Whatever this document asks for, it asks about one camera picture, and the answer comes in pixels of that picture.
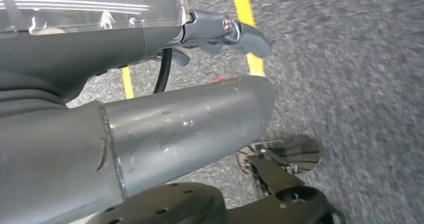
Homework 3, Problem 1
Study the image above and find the black robot foot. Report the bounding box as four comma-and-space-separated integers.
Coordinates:
228, 135, 347, 224

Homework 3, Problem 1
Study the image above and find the yellow floor tape square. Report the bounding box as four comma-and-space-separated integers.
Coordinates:
121, 0, 266, 100

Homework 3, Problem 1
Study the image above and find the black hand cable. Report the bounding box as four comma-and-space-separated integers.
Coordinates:
152, 48, 174, 94

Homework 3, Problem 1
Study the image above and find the black round robot joint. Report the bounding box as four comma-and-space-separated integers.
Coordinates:
86, 182, 228, 224

